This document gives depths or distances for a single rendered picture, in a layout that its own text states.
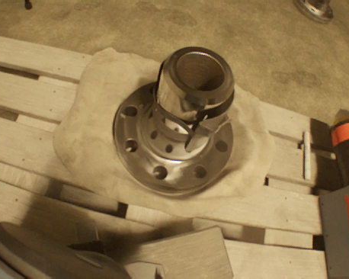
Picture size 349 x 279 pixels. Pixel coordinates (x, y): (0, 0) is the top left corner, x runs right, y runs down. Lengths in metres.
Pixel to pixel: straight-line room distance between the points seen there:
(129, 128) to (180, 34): 0.58
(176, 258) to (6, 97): 0.54
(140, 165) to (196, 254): 0.20
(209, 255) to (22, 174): 0.43
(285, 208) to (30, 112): 0.66
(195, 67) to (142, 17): 0.67
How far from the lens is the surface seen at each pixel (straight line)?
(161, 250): 0.45
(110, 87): 0.65
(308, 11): 1.56
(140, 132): 0.54
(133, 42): 0.97
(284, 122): 0.75
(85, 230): 0.40
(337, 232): 0.68
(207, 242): 0.47
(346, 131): 0.70
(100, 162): 0.54
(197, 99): 0.36
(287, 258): 0.65
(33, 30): 1.08
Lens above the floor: 0.68
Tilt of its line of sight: 61 degrees down
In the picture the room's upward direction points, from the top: 25 degrees clockwise
